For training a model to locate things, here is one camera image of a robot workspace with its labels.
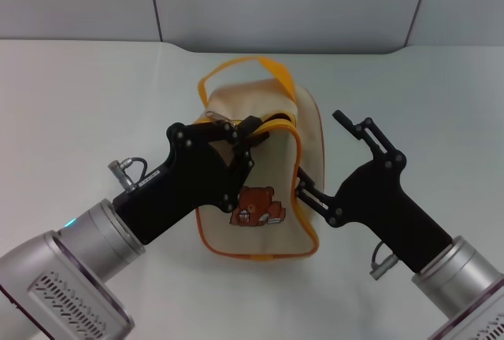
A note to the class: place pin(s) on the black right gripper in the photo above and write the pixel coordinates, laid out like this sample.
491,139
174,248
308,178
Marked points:
378,202

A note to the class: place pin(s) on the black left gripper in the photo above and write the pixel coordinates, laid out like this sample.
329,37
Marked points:
185,182

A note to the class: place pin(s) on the beige food bag orange trim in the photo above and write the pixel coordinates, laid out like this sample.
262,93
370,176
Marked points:
271,167

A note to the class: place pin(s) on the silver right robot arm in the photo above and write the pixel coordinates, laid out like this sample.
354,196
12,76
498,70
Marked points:
464,277

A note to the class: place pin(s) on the silver zipper pull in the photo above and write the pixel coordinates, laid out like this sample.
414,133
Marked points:
216,116

